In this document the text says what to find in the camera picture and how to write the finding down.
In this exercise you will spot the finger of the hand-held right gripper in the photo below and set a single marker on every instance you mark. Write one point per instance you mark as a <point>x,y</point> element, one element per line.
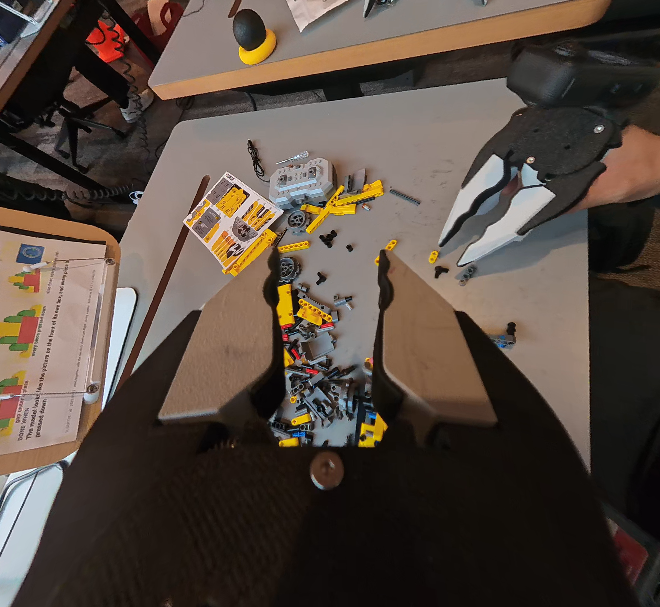
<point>521,210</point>
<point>477,189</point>

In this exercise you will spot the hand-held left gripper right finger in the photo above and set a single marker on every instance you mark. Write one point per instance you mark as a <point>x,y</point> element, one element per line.
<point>428,359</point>

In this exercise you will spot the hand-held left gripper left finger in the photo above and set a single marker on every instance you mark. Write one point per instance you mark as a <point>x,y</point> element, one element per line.
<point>227,359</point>

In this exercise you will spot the small black pin connector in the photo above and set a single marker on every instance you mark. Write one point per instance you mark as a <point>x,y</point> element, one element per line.
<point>441,270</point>

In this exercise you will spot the neighbouring grey desk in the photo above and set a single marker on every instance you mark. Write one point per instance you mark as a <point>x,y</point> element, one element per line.
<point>154,215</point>

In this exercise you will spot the side desk with wooden edge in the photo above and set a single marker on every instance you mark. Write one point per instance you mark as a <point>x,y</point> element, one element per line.
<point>412,24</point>

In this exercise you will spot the person's right hand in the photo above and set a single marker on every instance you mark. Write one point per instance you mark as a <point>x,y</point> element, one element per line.
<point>629,168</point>

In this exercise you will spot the black axle rod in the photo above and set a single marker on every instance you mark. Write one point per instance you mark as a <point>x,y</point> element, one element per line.
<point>405,197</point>

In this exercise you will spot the small grey connector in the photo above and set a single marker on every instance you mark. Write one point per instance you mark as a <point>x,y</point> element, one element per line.
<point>467,275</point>

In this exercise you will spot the large yellow panel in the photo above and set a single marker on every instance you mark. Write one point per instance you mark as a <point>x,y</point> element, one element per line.
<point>242,262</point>
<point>265,240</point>

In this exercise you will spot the yellow short holed beam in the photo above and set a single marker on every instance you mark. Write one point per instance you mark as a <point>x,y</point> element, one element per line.
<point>393,244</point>

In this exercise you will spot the grey black axle connector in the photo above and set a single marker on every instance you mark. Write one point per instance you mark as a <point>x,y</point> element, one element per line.
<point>343,301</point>

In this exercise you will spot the grey wheel hub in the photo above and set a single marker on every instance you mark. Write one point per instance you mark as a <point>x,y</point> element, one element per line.
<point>287,269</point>
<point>297,221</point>

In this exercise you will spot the yellow long holed beam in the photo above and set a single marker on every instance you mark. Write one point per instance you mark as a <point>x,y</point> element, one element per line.
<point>293,247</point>

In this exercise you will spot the heap of yellow beams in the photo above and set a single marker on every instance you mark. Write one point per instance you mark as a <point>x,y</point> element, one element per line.
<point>345,202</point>

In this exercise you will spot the yellow black sticker sheet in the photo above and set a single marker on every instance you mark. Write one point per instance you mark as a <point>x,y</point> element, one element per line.
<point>232,215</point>

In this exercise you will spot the wooden document stand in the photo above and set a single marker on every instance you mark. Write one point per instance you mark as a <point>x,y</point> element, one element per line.
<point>111,256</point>

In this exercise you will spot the black connector cluster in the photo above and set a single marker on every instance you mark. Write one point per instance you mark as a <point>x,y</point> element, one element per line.
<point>328,238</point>

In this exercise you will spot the grey battery hub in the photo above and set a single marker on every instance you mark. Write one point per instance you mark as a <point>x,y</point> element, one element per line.
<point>301,181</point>

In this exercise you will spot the printed instruction sheet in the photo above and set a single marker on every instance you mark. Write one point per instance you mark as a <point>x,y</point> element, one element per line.
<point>51,333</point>

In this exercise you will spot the small clear screwdriver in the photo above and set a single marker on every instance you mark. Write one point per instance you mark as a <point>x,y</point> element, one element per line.
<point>292,157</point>

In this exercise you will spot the black dome-shaped device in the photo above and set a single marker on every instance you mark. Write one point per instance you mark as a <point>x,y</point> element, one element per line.
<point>249,29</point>

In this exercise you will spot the orange plastic object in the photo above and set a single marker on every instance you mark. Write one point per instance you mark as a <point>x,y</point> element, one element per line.
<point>105,44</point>

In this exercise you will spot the dark wooden-edged table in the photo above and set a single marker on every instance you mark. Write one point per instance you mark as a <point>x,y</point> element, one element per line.
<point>67,8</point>

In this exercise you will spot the clear acrylic holder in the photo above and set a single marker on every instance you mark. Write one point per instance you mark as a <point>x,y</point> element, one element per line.
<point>23,3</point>

